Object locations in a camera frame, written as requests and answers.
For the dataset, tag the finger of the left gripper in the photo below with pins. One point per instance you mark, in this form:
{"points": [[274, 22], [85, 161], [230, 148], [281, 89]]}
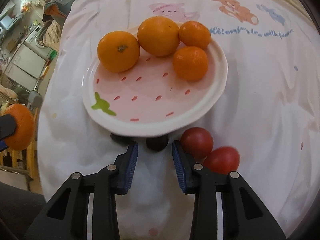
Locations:
{"points": [[7, 128]]}

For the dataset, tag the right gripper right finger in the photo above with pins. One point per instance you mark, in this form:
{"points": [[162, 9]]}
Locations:
{"points": [[224, 203]]}

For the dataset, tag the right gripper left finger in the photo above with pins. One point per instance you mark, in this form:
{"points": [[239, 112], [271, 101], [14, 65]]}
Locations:
{"points": [[65, 214]]}

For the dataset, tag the small mandarin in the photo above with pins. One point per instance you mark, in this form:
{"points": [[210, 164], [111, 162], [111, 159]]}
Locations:
{"points": [[25, 127], [190, 63], [193, 33]]}

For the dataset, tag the large orange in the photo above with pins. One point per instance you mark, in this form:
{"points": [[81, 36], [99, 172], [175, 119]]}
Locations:
{"points": [[159, 36], [118, 51]]}

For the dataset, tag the yellow wooden chair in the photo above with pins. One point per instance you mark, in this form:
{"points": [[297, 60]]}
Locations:
{"points": [[22, 162]]}

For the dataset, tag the white cabinet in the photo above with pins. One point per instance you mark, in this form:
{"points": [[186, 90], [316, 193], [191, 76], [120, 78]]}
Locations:
{"points": [[25, 67]]}

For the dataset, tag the red tomato right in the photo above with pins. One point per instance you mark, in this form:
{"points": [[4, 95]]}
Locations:
{"points": [[223, 160]]}

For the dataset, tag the red tomato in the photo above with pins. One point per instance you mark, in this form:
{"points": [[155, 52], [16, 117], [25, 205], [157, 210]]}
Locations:
{"points": [[197, 141], [223, 160]]}

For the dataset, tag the white washing machine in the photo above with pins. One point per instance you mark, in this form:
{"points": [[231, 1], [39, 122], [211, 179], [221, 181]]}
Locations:
{"points": [[32, 40]]}

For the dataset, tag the red tomato left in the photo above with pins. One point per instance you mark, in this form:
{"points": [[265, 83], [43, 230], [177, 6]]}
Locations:
{"points": [[197, 141]]}

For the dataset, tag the dark plum right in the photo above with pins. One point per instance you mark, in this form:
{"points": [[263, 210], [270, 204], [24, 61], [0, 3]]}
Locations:
{"points": [[157, 144]]}

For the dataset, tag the teal orange pillow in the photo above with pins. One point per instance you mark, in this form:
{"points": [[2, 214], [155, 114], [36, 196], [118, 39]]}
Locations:
{"points": [[56, 10]]}

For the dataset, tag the pink strawberry pattern plate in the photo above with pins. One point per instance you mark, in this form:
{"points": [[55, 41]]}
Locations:
{"points": [[149, 99]]}

